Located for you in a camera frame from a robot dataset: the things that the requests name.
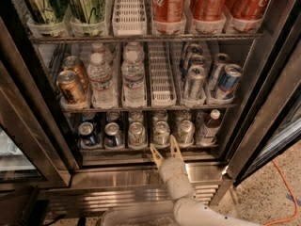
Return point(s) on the brown juice bottle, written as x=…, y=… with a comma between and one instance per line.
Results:
x=208, y=127

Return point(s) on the fridge door right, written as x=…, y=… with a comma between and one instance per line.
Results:
x=277, y=125

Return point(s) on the green 7up can front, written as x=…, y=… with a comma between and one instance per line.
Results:
x=161, y=134

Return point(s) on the fridge door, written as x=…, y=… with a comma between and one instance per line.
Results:
x=29, y=113
x=277, y=125

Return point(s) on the blue pepsi can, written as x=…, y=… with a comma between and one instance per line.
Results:
x=113, y=137
x=88, y=134

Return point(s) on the blue pepsi can right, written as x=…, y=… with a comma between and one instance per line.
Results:
x=113, y=137

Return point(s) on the red coke can left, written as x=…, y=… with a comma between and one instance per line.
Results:
x=167, y=11

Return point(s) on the green soda can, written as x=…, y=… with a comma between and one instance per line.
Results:
x=185, y=133
x=137, y=136

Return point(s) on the blue red bull can right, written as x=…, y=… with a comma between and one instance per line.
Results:
x=228, y=82

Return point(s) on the water bottle right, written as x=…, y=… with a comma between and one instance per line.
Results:
x=133, y=79

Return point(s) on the silver red bull can front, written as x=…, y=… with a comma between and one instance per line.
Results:
x=194, y=82

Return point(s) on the green soda can left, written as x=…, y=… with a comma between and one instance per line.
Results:
x=137, y=136

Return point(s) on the silver red bull can rear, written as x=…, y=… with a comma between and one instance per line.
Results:
x=219, y=62

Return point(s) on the clear plastic bin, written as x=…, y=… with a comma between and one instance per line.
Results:
x=141, y=214

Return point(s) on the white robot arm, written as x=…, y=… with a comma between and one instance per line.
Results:
x=187, y=209

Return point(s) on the fridge door left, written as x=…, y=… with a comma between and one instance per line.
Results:
x=29, y=113

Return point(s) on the gold can front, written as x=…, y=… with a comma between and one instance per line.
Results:
x=71, y=87

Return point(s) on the gold can rear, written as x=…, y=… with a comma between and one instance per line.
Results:
x=75, y=64

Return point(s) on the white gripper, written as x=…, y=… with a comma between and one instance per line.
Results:
x=173, y=168

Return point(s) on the green soda can right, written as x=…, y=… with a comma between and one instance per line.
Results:
x=185, y=133

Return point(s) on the red bull can middle row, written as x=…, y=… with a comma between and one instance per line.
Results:
x=193, y=59

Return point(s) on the water bottle left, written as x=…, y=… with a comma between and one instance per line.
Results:
x=101, y=80

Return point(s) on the green can top left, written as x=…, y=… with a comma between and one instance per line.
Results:
x=47, y=11

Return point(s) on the blue pepsi can left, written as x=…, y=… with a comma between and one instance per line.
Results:
x=88, y=134

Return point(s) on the red coke can middle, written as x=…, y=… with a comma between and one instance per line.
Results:
x=207, y=10

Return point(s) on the red coke can right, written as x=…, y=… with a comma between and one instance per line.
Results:
x=248, y=9

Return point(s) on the red coke can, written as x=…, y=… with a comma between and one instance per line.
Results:
x=207, y=10
x=167, y=11
x=248, y=9

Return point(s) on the silver red bull can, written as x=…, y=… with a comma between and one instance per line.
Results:
x=194, y=82
x=219, y=62

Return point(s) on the water bottle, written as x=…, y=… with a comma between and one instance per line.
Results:
x=133, y=79
x=101, y=80

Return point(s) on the gold can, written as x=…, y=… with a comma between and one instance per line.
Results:
x=75, y=64
x=71, y=87

